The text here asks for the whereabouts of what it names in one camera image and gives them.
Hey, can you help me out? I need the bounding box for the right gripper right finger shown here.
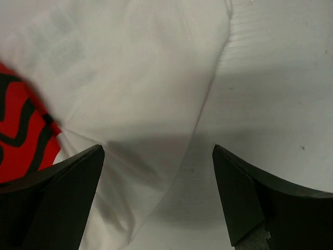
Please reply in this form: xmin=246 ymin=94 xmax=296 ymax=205
xmin=212 ymin=145 xmax=332 ymax=249

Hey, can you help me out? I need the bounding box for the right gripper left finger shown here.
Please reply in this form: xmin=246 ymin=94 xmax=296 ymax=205
xmin=1 ymin=145 xmax=105 ymax=250

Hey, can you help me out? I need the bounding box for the white red-print t-shirt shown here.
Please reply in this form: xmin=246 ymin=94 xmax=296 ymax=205
xmin=1 ymin=1 xmax=232 ymax=249

